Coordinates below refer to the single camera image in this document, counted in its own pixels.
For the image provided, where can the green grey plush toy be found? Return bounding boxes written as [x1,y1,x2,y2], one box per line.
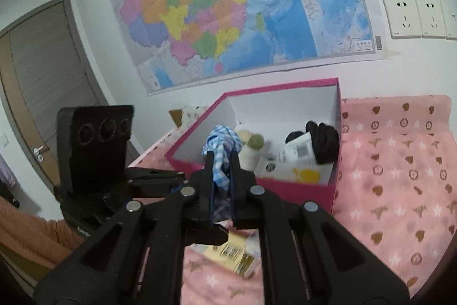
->
[234,128,266,172]

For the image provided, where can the pink printed bed sheet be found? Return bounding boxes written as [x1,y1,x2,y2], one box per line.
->
[127,94,457,305]

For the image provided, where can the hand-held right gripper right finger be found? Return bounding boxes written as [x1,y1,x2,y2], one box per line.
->
[228,149,409,305]

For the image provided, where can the brown cardboard piece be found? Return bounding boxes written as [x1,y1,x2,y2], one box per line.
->
[169,108,184,129]

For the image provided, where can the pink cardboard box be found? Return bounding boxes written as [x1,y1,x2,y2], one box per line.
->
[165,78,343,216]

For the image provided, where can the blue checked cloth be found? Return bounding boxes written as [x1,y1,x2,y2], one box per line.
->
[202,124,243,223]

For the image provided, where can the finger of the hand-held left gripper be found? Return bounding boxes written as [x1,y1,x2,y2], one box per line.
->
[127,180,190,206]
[123,167,186,184]

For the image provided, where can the white packet with black circle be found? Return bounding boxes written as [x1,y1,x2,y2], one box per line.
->
[254,157,297,180]

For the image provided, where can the colourful wall map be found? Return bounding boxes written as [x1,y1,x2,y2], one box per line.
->
[106,0,400,96]

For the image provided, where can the white wall socket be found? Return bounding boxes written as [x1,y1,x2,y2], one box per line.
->
[440,0,457,40]
[382,0,422,39]
[414,0,448,38]

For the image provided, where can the black socks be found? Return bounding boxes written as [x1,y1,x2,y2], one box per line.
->
[286,121,340,166]

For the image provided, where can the person's left forearm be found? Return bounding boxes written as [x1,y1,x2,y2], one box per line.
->
[0,198,90,268]

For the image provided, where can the white packet with yellow print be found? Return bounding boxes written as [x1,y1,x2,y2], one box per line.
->
[282,162,331,186]

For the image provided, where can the wooden door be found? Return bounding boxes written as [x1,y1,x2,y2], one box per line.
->
[0,0,141,191]

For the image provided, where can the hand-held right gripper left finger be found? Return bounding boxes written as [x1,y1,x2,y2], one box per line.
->
[34,149,229,305]

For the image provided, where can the white barcode packet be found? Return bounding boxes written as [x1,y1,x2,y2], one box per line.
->
[284,133,316,163]

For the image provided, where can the purple garment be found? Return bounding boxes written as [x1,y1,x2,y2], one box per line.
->
[0,153,17,200]

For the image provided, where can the yellow barcode packet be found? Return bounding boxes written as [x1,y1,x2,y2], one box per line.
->
[193,232,261,280]

